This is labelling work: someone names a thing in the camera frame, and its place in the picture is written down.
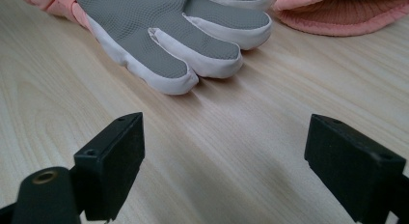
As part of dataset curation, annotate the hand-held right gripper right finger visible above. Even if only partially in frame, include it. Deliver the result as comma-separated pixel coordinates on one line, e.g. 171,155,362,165
303,113,407,224

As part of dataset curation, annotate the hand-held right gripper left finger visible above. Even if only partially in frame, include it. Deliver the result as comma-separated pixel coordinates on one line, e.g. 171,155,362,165
72,112,146,223

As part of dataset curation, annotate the pink glove with grey palm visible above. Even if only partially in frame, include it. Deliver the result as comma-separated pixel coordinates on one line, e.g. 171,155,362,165
15,0,277,97

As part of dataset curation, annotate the pink padded glove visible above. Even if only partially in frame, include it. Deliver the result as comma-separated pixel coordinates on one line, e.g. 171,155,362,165
272,0,409,38

